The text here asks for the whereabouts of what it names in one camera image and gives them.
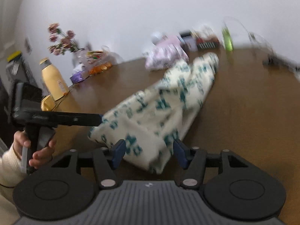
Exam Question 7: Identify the cream green floral garment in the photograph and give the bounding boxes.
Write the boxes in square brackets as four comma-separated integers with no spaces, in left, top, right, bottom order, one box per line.
[88,52,219,174]

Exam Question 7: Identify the cream sweater left forearm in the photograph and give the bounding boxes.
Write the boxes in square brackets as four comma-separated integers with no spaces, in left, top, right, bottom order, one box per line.
[1,142,25,224]

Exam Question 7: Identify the person left hand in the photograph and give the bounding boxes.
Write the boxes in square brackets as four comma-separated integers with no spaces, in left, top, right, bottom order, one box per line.
[12,131,56,169]

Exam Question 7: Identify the yellow pouch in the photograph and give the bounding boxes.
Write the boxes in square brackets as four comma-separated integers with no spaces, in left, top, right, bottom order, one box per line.
[41,95,57,111]

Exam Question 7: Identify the yellow thermos bottle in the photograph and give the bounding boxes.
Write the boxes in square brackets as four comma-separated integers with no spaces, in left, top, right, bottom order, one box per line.
[40,57,69,101]

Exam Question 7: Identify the purple tissue box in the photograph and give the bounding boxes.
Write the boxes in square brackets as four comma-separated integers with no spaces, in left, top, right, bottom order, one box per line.
[70,64,89,84]

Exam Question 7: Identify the pink dried flowers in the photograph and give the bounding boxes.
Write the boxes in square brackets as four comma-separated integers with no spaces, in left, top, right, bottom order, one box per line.
[48,23,79,55]

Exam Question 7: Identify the plastic snack bag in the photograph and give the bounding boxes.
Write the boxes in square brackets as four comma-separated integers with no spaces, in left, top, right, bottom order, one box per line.
[72,46,124,75]

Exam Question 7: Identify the pink floral ruffled dress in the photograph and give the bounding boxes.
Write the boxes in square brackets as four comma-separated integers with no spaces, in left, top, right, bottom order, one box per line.
[145,44,189,71]

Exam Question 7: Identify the white tin box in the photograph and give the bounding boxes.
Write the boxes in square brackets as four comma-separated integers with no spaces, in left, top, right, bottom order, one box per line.
[183,36,198,52]

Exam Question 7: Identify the dark red tissue box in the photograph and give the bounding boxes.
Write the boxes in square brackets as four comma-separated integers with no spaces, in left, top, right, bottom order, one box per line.
[196,37,220,50]

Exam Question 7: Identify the pink folded garment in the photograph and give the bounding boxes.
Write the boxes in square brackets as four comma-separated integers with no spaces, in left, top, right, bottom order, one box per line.
[156,35,181,47]

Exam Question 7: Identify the green spray bottle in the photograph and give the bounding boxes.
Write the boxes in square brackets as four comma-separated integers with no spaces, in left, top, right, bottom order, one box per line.
[222,22,233,52]

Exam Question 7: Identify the small black box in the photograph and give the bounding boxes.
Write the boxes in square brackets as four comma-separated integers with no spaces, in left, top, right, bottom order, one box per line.
[179,30,192,38]

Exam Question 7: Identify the white round speaker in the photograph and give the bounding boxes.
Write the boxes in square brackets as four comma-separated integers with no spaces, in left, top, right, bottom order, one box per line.
[151,32,165,45]

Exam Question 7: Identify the white charging cable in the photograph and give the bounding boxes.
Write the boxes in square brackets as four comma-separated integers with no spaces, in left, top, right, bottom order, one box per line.
[222,16,275,52]

